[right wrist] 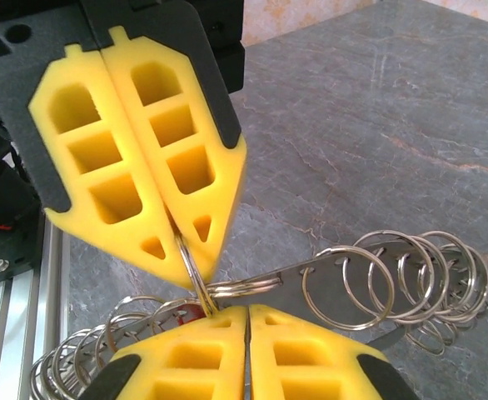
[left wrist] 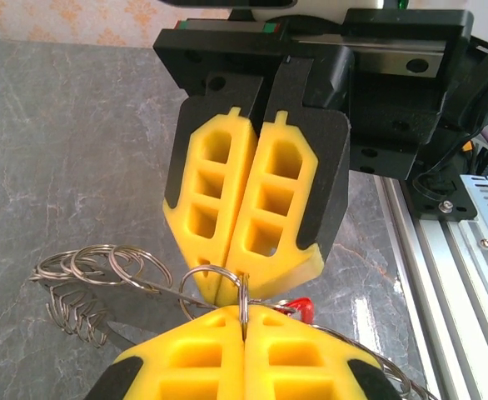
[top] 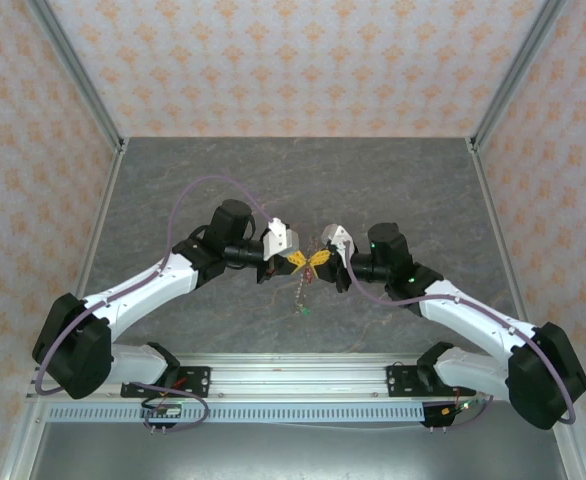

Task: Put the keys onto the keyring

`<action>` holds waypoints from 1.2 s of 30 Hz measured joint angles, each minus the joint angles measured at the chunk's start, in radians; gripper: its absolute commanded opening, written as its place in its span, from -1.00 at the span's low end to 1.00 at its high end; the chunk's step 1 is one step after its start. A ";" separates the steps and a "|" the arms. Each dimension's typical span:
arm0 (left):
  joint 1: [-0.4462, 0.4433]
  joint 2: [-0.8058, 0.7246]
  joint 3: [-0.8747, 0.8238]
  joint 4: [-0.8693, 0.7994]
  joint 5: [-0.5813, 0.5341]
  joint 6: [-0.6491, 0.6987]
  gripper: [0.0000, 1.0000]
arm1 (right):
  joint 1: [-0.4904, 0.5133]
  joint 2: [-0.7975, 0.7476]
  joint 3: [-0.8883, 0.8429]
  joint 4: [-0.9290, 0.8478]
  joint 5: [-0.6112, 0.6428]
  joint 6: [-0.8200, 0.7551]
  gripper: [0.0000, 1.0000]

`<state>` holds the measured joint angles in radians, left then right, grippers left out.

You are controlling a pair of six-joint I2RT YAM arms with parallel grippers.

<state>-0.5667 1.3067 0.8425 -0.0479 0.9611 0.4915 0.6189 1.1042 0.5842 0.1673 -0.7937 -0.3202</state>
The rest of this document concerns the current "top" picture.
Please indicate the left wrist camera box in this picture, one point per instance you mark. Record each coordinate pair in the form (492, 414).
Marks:
(278, 237)

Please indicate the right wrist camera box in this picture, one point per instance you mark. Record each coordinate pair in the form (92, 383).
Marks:
(338, 235)

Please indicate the red key tag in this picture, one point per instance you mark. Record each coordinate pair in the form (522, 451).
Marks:
(307, 273)

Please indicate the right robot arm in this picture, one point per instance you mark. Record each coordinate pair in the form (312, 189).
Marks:
(473, 320)

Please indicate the grey metal panel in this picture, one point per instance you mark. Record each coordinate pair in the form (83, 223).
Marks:
(293, 455)

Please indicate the aluminium table side rail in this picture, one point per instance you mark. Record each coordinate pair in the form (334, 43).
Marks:
(114, 175)
(479, 175)

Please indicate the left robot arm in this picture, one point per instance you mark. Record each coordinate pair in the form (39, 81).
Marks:
(148, 295)

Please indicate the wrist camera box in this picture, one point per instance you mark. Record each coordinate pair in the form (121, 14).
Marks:
(278, 237)
(338, 235)

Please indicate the green key tag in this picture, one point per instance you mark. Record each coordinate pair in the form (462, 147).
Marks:
(304, 312)

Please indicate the small black controller board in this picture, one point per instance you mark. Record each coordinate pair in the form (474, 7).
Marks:
(443, 415)
(165, 411)

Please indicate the short aluminium frame leg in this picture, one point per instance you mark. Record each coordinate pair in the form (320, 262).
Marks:
(570, 450)
(20, 450)

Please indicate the aluminium frame post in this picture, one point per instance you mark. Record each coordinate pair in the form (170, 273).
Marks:
(513, 75)
(84, 75)

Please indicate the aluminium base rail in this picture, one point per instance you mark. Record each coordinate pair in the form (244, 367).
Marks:
(298, 380)

